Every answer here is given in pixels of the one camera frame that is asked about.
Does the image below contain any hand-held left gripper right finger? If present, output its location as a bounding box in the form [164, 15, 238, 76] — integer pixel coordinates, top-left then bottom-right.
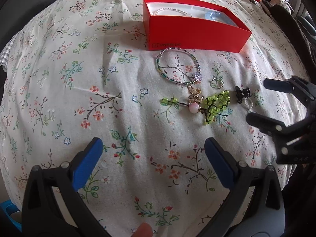
[204, 137, 285, 237]

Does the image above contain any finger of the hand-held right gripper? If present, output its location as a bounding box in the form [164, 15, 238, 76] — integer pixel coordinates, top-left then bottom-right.
[264, 75, 316, 104]
[246, 112, 300, 141]

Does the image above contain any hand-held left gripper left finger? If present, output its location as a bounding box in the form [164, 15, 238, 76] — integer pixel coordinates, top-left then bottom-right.
[22, 137, 109, 237]

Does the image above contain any small silver ring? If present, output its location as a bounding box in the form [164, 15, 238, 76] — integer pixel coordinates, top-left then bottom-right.
[210, 77, 224, 89]

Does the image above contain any red cardboard box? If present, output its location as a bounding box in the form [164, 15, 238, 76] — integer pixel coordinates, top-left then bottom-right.
[142, 0, 253, 53]

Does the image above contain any green purple beaded bracelet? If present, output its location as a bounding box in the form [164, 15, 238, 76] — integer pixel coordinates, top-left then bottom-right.
[155, 47, 203, 86]

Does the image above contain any person's left hand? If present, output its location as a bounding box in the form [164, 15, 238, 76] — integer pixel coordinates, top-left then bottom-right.
[131, 223, 153, 237]

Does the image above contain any dark brown cloth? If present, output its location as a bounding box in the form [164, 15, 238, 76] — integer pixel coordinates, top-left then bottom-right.
[259, 0, 316, 67]

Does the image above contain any floral bed sheet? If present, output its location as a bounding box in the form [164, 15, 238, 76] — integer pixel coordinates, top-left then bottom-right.
[0, 0, 311, 237]

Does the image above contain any blue plastic object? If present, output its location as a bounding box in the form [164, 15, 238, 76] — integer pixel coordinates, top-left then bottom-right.
[0, 201, 23, 230]

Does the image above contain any pale blue beaded ornament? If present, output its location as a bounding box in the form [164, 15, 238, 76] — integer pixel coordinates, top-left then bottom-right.
[204, 11, 223, 22]

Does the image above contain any grey gingham cloth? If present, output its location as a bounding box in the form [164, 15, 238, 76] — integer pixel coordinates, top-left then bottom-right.
[0, 32, 19, 68]

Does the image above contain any dark grey pillow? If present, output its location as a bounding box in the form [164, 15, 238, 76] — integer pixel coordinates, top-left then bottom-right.
[0, 0, 82, 52]

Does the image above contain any white pearl bracelet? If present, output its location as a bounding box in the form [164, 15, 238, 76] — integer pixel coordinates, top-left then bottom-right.
[155, 8, 194, 18]

